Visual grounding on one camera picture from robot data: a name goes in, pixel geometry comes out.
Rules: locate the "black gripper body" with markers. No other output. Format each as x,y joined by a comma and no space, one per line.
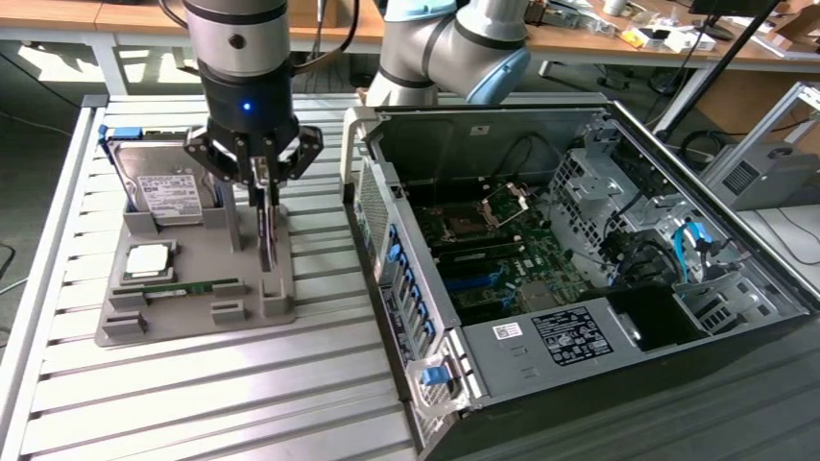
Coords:
247,96

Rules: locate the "graphics card with black fan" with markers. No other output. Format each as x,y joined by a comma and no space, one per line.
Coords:
270,240

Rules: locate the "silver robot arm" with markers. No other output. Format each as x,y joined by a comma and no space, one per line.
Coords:
238,29

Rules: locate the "hard disk in blue carrier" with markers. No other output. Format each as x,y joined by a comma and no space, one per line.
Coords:
161,177

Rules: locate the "open black PC case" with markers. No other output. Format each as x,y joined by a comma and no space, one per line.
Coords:
375,201

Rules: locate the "silver CPU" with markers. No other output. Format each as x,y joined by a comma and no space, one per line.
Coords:
151,261

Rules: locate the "green RAM stick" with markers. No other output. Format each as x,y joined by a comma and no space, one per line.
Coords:
179,288

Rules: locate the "CPU socket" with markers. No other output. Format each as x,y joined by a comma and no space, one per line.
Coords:
458,223

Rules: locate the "grey parts rack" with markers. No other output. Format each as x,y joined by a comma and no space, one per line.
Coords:
193,317

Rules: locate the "black-latched black RAM slot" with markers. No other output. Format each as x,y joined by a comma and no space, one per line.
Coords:
478,245
482,253

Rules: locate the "metal socket cover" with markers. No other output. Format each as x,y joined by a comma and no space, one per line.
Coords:
510,204

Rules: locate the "blue expansion slot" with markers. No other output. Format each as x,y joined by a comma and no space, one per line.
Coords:
478,282

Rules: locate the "green motherboard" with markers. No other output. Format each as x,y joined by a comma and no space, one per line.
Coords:
551,269

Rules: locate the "silver drive cage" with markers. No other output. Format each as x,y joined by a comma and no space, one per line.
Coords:
597,187

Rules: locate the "silver chipset heatsink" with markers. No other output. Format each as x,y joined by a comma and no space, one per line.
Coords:
538,295

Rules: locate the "blue case release latch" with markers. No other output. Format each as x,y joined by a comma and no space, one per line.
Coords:
433,375

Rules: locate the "grey electronics box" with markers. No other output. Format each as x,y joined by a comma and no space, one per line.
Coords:
567,14

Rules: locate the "grey power supply unit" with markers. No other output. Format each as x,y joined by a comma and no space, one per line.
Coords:
506,370

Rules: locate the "white mug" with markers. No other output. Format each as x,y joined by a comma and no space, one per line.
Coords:
617,6

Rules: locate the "white black yellow box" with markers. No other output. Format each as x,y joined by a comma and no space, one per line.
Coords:
650,36

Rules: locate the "white small carton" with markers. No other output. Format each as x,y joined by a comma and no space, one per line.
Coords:
695,42

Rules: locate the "silver disk bay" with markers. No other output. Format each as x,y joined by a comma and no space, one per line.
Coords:
711,307

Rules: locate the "black stand pole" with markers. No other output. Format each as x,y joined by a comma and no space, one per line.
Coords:
741,48

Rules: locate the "black monitor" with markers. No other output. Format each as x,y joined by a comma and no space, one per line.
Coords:
725,6

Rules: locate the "cluttered wooden desk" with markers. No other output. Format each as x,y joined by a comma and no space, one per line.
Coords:
769,56

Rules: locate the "grey vented machine box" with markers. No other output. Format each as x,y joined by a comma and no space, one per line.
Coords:
789,177

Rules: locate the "brown cardboard piece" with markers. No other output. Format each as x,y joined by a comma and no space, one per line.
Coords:
798,24

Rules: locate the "aluminium profile frame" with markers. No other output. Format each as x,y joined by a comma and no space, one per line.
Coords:
763,125

